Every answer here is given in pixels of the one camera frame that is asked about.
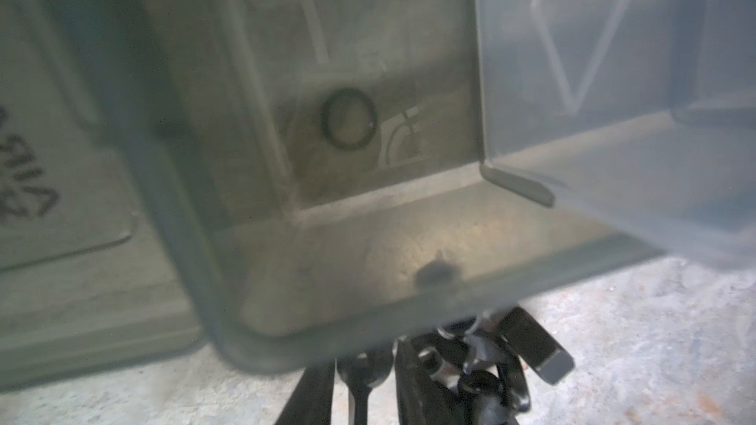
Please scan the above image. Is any black wing nut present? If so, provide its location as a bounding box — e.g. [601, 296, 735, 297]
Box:
[336, 344, 394, 425]

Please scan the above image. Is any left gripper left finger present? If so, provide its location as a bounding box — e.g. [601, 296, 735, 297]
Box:
[276, 360, 336, 425]

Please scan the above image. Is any clear green organizer box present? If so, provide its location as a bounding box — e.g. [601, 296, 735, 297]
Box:
[1, 0, 755, 392]

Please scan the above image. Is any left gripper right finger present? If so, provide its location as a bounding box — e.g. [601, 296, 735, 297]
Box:
[394, 340, 468, 425]

